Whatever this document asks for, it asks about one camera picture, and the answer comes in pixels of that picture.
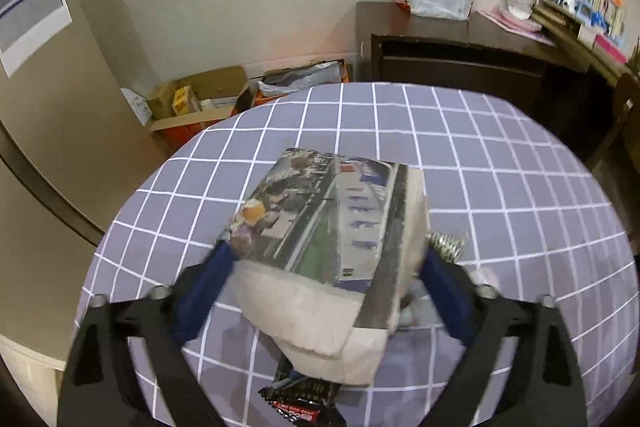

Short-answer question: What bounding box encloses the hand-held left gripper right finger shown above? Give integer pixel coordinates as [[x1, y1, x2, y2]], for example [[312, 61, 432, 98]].
[[422, 252, 587, 427]]

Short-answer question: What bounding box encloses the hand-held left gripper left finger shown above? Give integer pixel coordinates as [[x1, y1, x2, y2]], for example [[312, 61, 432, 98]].
[[57, 239, 238, 427]]

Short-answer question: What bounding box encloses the pink white wrapper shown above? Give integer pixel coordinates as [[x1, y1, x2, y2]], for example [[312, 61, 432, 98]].
[[467, 268, 501, 298]]

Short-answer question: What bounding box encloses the black snack packet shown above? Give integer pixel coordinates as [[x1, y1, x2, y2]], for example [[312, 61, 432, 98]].
[[257, 354, 348, 427]]

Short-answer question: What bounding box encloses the small yellow box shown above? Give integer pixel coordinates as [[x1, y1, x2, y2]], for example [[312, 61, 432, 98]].
[[172, 86, 201, 115]]

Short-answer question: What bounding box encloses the small brown box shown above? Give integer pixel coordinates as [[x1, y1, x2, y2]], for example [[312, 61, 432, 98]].
[[147, 82, 178, 120]]

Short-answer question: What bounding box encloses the white drawn card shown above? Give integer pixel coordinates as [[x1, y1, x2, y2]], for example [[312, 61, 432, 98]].
[[121, 88, 151, 126]]

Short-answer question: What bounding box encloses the orange cardboard box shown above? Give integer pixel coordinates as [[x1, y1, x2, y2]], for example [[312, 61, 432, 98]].
[[255, 59, 353, 106]]

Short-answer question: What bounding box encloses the open brown cardboard box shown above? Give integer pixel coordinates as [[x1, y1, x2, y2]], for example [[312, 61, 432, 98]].
[[147, 66, 253, 152]]

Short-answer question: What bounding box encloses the dark wooden desk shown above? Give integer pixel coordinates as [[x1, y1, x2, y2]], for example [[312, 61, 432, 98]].
[[355, 1, 601, 158]]

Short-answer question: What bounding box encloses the grey plastic bag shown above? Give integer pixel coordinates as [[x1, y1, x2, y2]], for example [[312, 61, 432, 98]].
[[262, 62, 346, 95]]

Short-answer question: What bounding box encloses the wooden chair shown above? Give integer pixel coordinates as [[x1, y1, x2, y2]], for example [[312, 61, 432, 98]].
[[582, 72, 640, 172]]

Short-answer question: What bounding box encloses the pink magazine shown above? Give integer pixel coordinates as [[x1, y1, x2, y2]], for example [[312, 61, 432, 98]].
[[475, 9, 556, 45]]

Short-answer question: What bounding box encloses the brown wooden desk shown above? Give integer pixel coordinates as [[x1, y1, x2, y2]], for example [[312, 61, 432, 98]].
[[530, 7, 640, 88]]

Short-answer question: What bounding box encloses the pink box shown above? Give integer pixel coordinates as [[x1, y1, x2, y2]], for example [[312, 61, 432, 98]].
[[592, 34, 628, 64]]

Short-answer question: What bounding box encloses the white desk shelf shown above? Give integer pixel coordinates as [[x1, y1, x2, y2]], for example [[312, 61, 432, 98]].
[[532, 0, 626, 44]]

